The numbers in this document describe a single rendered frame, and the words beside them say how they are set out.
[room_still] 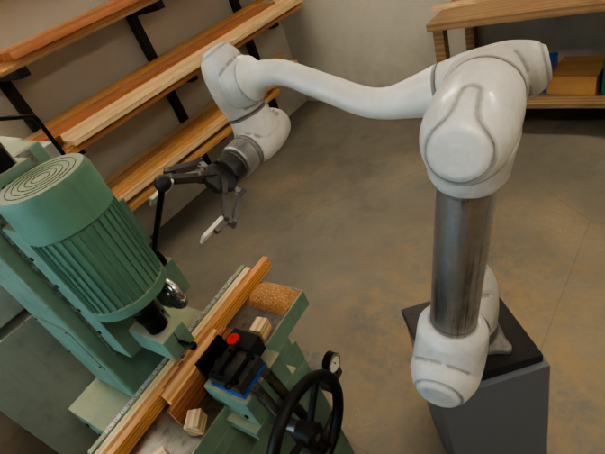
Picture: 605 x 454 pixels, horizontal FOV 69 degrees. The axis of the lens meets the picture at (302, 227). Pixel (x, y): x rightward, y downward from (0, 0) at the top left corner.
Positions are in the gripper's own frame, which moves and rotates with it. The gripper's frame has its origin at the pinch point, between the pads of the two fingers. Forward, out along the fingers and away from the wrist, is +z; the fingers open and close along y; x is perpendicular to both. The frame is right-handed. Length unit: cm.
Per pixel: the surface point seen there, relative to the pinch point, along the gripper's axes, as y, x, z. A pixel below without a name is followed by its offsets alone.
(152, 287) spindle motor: -4.6, -6.9, 13.2
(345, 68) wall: 43, -173, -324
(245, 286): -18.4, -33.2, -11.7
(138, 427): -19, -34, 32
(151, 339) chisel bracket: -9.2, -23.6, 17.5
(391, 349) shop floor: -87, -97, -60
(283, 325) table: -33.2, -26.3, -6.0
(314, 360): -49, -48, -12
